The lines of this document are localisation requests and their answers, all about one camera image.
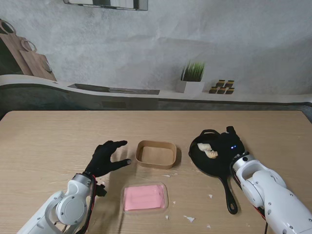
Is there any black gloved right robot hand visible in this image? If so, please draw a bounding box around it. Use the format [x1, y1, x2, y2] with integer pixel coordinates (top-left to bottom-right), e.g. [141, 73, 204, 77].
[217, 125, 246, 160]

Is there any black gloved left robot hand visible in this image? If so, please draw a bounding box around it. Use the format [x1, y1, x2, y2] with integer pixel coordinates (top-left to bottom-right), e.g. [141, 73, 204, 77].
[84, 140, 133, 178]

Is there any brown paper food container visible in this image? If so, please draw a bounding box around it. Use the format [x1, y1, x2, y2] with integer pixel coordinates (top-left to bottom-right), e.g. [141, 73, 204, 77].
[135, 140, 177, 170]

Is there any clear plastic lid pink insert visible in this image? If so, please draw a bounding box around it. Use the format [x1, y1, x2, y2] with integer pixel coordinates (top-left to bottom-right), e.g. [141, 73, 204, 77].
[121, 182, 170, 215]

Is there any black cast iron skillet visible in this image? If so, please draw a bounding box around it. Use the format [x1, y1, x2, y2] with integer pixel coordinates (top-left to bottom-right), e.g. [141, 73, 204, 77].
[188, 129, 246, 215]

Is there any green grass plant white pot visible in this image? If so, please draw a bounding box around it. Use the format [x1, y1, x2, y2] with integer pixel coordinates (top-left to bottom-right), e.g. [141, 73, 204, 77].
[175, 61, 206, 94]

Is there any small wooden cutting board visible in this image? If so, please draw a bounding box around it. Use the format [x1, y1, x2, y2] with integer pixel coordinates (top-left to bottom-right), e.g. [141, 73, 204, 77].
[40, 59, 58, 81]

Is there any medium wooden cutting board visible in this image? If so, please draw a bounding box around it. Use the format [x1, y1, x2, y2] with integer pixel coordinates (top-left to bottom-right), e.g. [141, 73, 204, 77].
[19, 39, 57, 81]

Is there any large wooden cutting board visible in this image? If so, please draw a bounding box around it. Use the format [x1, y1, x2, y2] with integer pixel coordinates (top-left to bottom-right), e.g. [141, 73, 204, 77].
[0, 19, 34, 76]

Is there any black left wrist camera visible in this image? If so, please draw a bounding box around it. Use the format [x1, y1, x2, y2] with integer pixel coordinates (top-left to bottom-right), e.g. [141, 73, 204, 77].
[94, 184, 107, 197]

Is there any black red right arm cable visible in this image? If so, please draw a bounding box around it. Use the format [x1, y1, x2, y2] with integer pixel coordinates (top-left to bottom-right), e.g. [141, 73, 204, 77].
[229, 160, 269, 234]

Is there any black red arm cable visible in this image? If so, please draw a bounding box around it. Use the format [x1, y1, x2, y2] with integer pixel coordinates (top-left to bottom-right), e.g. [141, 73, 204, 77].
[82, 174, 98, 234]
[229, 160, 269, 234]

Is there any black red left arm cable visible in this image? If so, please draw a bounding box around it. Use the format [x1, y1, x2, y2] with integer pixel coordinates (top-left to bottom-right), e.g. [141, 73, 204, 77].
[82, 174, 98, 234]

